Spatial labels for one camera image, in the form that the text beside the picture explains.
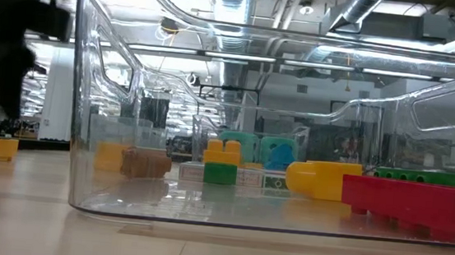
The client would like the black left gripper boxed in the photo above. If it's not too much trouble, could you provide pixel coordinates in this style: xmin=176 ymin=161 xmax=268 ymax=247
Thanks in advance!
xmin=0 ymin=0 xmax=75 ymax=139

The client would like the cyan foam die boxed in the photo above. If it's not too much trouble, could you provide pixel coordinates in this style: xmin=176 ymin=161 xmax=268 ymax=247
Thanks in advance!
xmin=216 ymin=129 xmax=260 ymax=165
xmin=257 ymin=135 xmax=300 ymax=172

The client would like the green toy block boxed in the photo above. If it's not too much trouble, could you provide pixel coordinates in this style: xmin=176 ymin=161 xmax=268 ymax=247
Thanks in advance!
xmin=374 ymin=165 xmax=455 ymax=188

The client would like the red toy block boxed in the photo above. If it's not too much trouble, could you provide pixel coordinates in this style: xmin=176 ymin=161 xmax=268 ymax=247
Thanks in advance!
xmin=337 ymin=173 xmax=455 ymax=243

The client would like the white pillar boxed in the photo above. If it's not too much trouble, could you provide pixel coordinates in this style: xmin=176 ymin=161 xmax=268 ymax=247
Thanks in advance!
xmin=38 ymin=45 xmax=79 ymax=142

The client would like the clear plastic bin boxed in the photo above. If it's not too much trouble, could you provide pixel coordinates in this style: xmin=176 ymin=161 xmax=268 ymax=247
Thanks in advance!
xmin=188 ymin=114 xmax=310 ymax=173
xmin=56 ymin=0 xmax=455 ymax=250

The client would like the small clear plastic container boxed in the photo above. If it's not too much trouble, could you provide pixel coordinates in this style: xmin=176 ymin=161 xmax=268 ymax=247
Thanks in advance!
xmin=87 ymin=113 xmax=169 ymax=152

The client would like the black upright panel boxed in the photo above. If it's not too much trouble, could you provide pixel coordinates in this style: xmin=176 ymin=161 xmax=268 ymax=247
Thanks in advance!
xmin=138 ymin=96 xmax=170 ymax=130

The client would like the ceiling light strip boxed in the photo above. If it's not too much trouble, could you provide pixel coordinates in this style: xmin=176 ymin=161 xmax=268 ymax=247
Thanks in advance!
xmin=282 ymin=59 xmax=356 ymax=72
xmin=128 ymin=43 xmax=199 ymax=56
xmin=204 ymin=50 xmax=276 ymax=64
xmin=362 ymin=67 xmax=434 ymax=81

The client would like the brown toy block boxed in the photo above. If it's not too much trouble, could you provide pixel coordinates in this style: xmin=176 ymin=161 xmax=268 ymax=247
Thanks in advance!
xmin=118 ymin=146 xmax=174 ymax=181

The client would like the black ceiling device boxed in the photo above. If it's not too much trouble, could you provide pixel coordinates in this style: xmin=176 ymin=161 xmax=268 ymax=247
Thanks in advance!
xmin=159 ymin=16 xmax=181 ymax=36

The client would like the playing card deck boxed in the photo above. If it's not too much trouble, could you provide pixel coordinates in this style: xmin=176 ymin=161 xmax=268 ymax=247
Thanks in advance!
xmin=178 ymin=160 xmax=265 ymax=188

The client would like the yellow two-stud toy block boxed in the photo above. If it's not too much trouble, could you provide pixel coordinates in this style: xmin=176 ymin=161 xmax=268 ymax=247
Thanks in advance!
xmin=202 ymin=137 xmax=244 ymax=168

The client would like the small dark green brick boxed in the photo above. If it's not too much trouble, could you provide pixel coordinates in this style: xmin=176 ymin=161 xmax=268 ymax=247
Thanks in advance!
xmin=203 ymin=161 xmax=239 ymax=186

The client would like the small yellow stud brick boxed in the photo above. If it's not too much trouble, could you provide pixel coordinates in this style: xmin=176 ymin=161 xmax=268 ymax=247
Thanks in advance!
xmin=241 ymin=160 xmax=266 ymax=170

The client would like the small mint brick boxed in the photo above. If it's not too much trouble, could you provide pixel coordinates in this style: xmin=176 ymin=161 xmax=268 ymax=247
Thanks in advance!
xmin=262 ymin=174 xmax=290 ymax=191

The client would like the black aluminium table frame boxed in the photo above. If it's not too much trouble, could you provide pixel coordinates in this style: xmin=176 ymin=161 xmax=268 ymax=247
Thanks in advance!
xmin=17 ymin=137 xmax=71 ymax=154

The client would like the silver corrugated duct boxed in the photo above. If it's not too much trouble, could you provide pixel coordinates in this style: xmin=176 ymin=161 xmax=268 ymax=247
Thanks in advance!
xmin=203 ymin=0 xmax=256 ymax=101

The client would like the silver spiral air duct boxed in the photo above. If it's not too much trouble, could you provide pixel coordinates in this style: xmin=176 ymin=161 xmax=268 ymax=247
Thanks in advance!
xmin=328 ymin=0 xmax=391 ymax=35

